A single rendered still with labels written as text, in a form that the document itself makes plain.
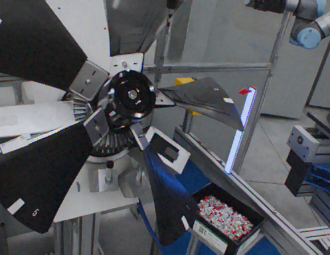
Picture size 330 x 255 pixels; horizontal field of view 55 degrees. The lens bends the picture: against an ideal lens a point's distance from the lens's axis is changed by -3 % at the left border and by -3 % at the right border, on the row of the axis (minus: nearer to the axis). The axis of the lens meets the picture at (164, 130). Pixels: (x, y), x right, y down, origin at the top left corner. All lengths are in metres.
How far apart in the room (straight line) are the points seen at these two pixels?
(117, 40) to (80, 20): 0.25
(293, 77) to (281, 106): 0.37
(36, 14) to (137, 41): 0.25
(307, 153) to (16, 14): 1.08
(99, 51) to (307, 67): 3.07
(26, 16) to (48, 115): 0.24
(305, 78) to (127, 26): 3.20
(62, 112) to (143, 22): 0.31
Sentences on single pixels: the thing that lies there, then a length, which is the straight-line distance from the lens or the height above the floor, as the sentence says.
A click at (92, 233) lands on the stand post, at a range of 1.21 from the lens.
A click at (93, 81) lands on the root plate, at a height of 1.23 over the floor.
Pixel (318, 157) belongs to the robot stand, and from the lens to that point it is 1.39.
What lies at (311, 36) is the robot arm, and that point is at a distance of 1.28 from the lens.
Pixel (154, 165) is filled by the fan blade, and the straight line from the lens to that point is 0.79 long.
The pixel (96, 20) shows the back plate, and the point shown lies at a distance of 1.13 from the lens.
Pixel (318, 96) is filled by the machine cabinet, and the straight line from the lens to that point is 4.73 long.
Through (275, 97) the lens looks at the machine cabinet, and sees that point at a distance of 3.90.
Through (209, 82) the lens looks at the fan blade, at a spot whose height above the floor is 1.19.
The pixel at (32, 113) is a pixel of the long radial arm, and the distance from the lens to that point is 0.85.
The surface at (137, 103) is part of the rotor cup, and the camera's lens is 0.75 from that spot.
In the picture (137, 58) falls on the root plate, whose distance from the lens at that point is 0.83.
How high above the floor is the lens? 1.52
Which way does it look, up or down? 29 degrees down
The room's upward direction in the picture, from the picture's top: 11 degrees clockwise
